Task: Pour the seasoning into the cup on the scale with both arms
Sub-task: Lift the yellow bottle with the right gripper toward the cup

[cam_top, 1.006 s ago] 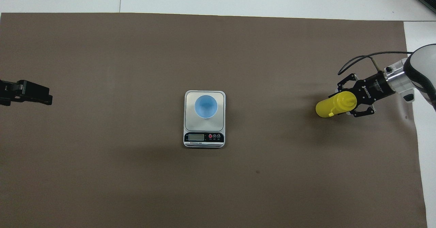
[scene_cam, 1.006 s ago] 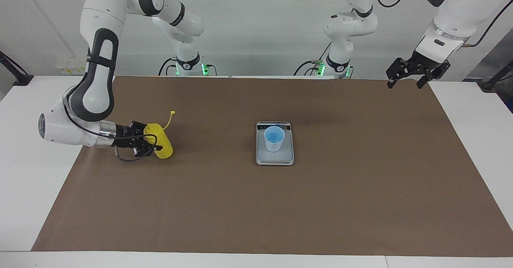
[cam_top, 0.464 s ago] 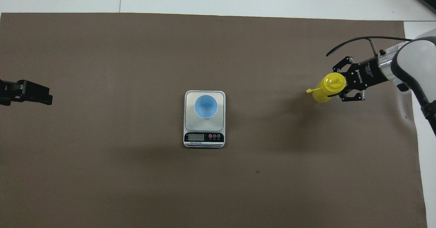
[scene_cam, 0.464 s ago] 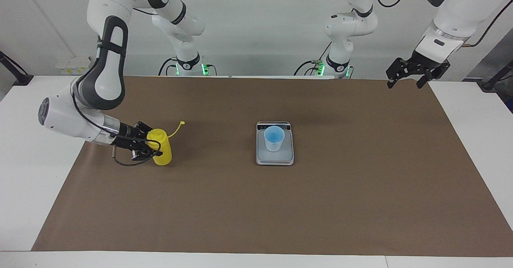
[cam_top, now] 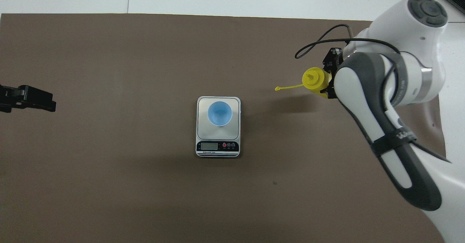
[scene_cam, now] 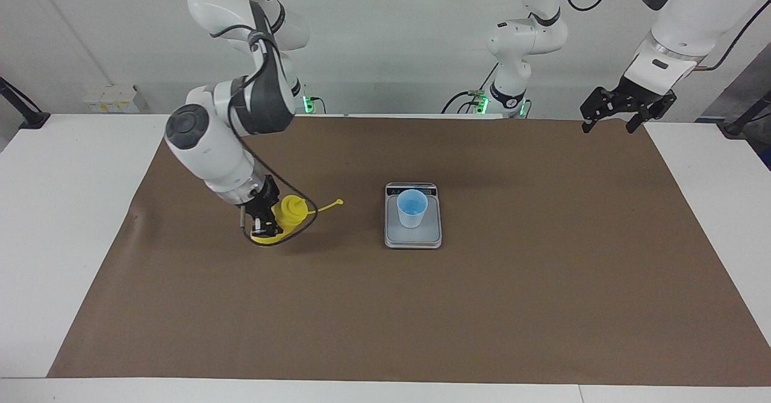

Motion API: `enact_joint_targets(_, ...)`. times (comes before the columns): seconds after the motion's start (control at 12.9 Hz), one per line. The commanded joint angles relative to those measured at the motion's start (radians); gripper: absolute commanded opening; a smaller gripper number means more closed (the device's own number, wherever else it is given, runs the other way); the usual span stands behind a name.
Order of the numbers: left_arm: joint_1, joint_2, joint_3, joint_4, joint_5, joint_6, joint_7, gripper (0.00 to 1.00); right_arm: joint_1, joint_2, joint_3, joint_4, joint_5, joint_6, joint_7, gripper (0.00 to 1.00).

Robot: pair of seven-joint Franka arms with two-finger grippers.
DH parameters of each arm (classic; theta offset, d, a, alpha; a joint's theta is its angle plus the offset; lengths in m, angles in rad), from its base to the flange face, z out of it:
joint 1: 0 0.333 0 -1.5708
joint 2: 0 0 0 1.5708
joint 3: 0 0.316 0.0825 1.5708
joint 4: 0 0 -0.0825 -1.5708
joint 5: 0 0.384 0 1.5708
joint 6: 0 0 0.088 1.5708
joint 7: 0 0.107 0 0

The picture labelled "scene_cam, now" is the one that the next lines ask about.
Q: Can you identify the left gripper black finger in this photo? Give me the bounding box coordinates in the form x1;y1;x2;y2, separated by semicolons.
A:
626;90;677;134
579;88;612;134

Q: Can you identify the yellow squeeze bottle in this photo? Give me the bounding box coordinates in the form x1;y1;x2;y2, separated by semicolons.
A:
250;195;345;247

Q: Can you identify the light blue plastic cup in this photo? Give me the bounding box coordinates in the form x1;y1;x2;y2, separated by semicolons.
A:
396;189;429;229

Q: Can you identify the silver digital kitchen scale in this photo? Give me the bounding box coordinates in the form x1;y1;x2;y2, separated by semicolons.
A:
384;182;443;250

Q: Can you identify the black clamp stand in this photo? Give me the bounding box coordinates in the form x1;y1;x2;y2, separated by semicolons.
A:
0;77;51;130
717;90;771;137

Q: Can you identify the dark grey panel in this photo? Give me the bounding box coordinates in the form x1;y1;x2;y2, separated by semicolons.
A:
699;42;771;120

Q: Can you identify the brown paper table mat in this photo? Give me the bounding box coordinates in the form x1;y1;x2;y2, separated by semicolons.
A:
47;114;771;387

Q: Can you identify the white socket box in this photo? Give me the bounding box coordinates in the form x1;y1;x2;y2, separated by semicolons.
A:
83;85;149;113

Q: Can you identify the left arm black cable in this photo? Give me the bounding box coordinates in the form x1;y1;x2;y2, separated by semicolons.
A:
557;0;771;71

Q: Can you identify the black base power cable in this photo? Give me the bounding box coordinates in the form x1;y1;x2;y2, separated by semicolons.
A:
442;63;501;114

